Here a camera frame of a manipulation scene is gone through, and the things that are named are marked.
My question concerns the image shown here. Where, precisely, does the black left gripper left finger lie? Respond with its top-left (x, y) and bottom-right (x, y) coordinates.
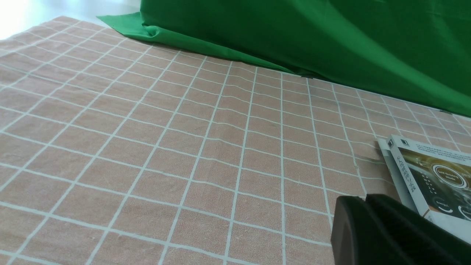
top-left (331, 196), bottom-right (407, 265)

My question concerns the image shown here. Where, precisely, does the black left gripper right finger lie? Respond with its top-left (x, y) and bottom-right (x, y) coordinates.
top-left (365, 194), bottom-right (471, 265)

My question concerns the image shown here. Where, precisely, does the white book with dark cover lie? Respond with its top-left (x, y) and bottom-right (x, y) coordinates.
top-left (387, 135), bottom-right (471, 243)

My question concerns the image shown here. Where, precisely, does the green backdrop cloth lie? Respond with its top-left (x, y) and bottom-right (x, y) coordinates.
top-left (99, 0), bottom-right (471, 116)

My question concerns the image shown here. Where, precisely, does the pink checkered tablecloth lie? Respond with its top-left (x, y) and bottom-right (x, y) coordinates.
top-left (0, 17), bottom-right (470, 265)

